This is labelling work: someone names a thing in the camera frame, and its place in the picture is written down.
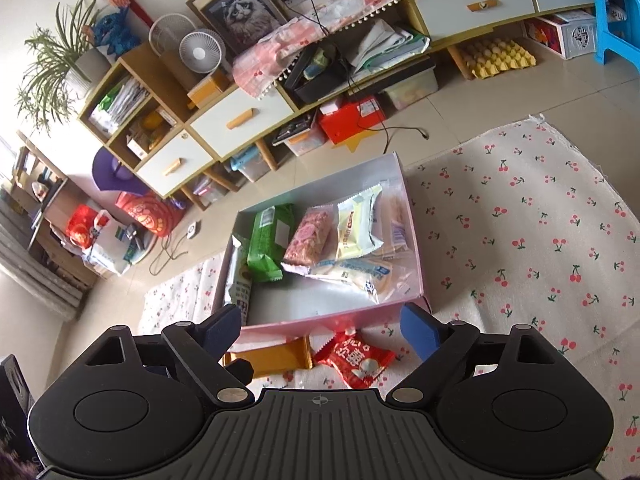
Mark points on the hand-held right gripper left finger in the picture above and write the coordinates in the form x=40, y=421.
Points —
x=222, y=330

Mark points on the cream white snack packet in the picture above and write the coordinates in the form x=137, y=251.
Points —
x=357, y=225

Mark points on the white desk fan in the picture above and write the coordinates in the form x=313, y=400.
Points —
x=200, y=55

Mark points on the pink cardboard box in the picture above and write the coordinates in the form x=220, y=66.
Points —
x=280, y=334

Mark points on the potted green plant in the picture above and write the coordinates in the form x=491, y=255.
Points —
x=55, y=60

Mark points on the pink printed cloth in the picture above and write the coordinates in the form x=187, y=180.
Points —
x=270, y=60

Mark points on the cherry print tablecloth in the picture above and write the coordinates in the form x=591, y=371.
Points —
x=525, y=260

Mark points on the purple hat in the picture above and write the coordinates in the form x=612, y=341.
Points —
x=115, y=170

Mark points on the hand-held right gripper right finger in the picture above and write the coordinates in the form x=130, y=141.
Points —
x=420, y=330

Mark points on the small white floor device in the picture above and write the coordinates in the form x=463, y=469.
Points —
x=192, y=230

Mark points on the grey ribbed object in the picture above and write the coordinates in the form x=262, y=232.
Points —
x=35, y=270

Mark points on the framed cat picture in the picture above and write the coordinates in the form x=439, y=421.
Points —
x=242, y=10

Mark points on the red cardboard box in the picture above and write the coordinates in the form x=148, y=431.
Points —
x=350, y=120

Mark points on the yellow egg tray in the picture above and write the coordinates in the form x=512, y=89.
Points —
x=495, y=60

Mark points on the clear storage box yellow contents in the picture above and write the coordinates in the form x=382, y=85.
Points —
x=412, y=87

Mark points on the red white snack packet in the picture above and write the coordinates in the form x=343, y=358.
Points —
x=357, y=360

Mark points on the clear long bread packet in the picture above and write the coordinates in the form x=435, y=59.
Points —
x=397, y=230

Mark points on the blue plush toy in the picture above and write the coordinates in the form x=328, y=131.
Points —
x=115, y=32

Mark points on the red gift bag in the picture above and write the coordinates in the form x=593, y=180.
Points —
x=80, y=225

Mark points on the white shopping bag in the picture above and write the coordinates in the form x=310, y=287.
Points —
x=112, y=250

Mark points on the stack of white papers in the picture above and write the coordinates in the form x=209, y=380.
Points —
x=387, y=45

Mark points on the round red printed bag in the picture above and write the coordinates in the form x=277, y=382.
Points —
x=150, y=215

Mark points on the yellow wooden box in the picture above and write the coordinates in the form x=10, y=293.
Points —
x=207, y=90

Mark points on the pink granola bar packet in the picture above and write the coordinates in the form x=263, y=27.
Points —
x=310, y=237

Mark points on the clear storage box blue lid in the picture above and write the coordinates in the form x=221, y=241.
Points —
x=252, y=165

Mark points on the wooden cabinet with white drawers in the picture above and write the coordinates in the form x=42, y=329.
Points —
x=240, y=120

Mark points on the brown snack packet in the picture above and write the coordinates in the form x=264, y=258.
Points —
x=275, y=357

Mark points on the blue plastic stool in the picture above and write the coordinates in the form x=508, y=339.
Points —
x=617, y=10

